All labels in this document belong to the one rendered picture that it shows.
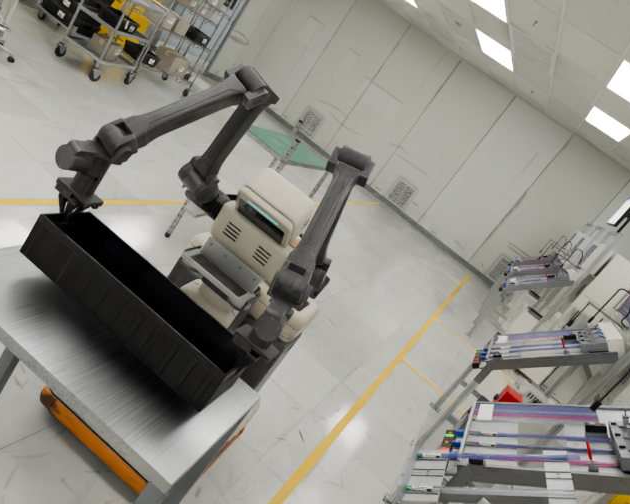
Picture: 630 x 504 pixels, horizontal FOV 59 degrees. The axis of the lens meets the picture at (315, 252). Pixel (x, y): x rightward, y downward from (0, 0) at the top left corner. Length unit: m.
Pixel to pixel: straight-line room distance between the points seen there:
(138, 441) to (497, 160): 10.03
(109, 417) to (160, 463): 0.14
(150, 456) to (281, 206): 0.81
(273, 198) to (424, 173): 9.39
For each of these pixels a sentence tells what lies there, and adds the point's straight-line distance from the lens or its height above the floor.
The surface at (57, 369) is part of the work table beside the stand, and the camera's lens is 1.28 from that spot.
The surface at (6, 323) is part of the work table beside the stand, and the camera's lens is 1.34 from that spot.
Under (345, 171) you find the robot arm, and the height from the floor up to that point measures 1.41.
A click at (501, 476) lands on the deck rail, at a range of 2.23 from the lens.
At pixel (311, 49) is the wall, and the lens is 12.02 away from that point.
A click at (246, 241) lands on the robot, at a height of 1.01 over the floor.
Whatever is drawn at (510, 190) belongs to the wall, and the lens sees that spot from 10.83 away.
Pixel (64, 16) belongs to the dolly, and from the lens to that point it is 7.77.
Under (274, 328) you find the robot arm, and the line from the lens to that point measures 1.16.
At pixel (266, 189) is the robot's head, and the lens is 1.71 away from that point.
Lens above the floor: 1.60
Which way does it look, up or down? 16 degrees down
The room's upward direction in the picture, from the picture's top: 36 degrees clockwise
